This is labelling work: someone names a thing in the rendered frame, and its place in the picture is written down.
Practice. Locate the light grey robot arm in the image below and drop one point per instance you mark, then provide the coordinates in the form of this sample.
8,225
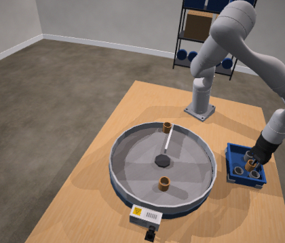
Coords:
227,35

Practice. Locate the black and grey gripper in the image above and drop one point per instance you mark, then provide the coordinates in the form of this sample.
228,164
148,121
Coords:
266,144

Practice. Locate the blue crate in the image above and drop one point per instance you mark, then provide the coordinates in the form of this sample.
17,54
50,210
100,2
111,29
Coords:
235,155

